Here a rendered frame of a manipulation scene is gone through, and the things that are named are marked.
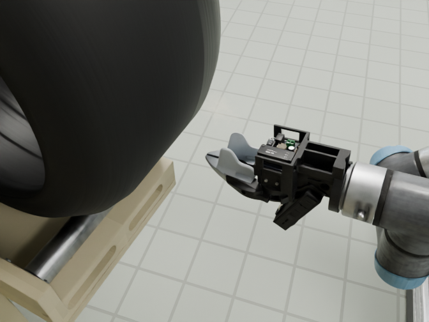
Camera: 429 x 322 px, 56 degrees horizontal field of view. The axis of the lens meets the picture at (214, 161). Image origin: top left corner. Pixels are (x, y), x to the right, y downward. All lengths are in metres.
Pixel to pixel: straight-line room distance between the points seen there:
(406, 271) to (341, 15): 2.85
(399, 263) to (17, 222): 0.70
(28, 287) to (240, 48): 2.37
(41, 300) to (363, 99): 2.17
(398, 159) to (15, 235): 0.71
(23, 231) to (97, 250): 0.20
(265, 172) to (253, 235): 1.22
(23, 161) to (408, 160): 0.68
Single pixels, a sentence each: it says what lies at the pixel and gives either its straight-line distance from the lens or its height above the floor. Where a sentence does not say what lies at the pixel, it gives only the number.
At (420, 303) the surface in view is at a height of 0.20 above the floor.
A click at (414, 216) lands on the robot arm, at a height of 1.09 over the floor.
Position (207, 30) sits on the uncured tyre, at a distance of 0.53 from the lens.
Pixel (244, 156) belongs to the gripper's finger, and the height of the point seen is 1.04.
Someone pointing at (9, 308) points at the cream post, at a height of 0.81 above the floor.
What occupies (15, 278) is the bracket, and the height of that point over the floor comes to 0.95.
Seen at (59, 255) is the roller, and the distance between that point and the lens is 0.69.
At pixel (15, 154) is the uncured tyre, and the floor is 0.92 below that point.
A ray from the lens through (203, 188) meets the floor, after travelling 1.89.
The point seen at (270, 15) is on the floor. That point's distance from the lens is 3.22.
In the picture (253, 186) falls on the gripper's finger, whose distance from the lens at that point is 0.57.
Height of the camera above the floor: 1.48
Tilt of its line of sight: 48 degrees down
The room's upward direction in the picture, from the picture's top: straight up
